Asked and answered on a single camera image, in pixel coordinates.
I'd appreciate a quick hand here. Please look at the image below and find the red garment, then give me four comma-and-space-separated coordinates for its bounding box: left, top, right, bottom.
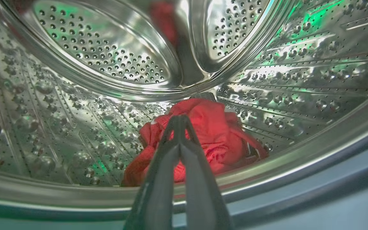
122, 98, 269, 187

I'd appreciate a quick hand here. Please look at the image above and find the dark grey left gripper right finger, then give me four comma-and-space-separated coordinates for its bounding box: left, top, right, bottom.
180, 114, 234, 230

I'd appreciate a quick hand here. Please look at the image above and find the perforated steel drum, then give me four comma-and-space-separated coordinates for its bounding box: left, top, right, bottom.
0, 0, 368, 208

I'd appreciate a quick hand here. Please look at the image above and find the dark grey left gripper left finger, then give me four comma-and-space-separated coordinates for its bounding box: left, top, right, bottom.
123, 116, 182, 230

